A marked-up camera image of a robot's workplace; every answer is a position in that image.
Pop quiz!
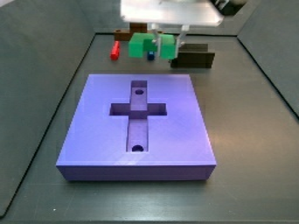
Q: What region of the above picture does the red peg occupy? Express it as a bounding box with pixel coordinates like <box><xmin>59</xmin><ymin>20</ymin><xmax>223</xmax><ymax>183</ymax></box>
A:
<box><xmin>109</xmin><ymin>41</ymin><xmax>120</xmax><ymax>60</ymax></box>

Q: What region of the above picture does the black fixture bracket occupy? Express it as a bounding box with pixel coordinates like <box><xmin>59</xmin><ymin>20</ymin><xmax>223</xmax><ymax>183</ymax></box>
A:
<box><xmin>171</xmin><ymin>44</ymin><xmax>215</xmax><ymax>68</ymax></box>

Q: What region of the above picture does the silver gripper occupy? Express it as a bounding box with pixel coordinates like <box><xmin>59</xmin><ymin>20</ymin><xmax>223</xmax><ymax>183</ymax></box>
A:
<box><xmin>120</xmin><ymin>0</ymin><xmax>223</xmax><ymax>56</ymax></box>

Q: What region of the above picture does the blue peg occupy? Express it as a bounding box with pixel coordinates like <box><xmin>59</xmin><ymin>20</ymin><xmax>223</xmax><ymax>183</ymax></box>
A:
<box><xmin>147</xmin><ymin>52</ymin><xmax>155</xmax><ymax>61</ymax></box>

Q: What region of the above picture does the green U-shaped block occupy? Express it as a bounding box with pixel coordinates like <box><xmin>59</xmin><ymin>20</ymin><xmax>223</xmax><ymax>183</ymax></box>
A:
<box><xmin>128</xmin><ymin>32</ymin><xmax>176</xmax><ymax>60</ymax></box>

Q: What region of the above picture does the purple board with cross slot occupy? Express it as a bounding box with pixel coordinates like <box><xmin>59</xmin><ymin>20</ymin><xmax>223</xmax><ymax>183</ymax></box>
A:
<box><xmin>56</xmin><ymin>74</ymin><xmax>216</xmax><ymax>181</ymax></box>

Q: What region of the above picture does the brown T-shaped block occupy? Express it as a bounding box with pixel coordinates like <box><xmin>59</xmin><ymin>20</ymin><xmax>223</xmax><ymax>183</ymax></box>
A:
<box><xmin>113</xmin><ymin>23</ymin><xmax>147</xmax><ymax>41</ymax></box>

